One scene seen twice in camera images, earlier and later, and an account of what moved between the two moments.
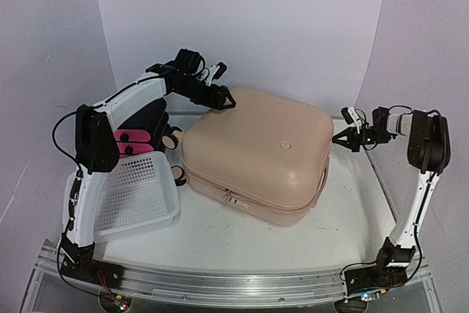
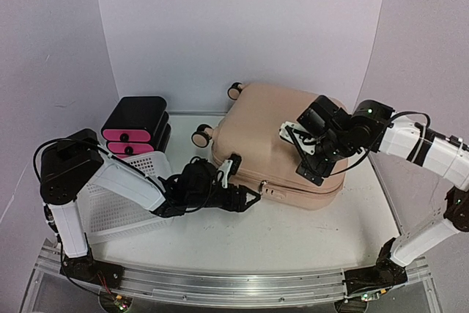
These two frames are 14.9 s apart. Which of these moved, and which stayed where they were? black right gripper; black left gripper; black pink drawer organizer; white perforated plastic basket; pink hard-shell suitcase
Moved: pink hard-shell suitcase; black left gripper; black right gripper
Stayed: black pink drawer organizer; white perforated plastic basket
